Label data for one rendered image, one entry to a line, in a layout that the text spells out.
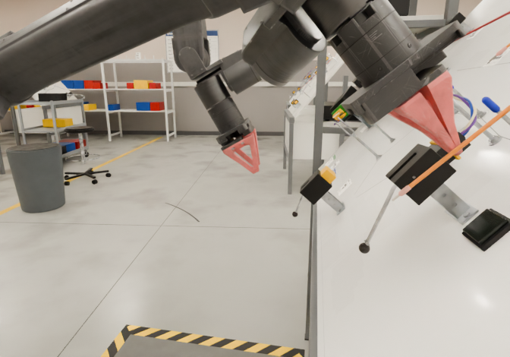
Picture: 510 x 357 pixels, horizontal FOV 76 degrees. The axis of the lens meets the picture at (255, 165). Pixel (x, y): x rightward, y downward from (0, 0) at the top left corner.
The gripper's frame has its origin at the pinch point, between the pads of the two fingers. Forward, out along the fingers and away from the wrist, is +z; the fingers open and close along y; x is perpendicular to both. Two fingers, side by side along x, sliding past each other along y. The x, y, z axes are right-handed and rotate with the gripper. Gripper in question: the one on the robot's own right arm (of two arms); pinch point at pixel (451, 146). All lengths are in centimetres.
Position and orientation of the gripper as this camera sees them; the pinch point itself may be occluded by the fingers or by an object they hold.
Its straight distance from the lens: 35.0
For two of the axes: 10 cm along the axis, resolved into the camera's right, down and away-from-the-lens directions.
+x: -1.2, 1.8, -9.8
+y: -7.7, 6.1, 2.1
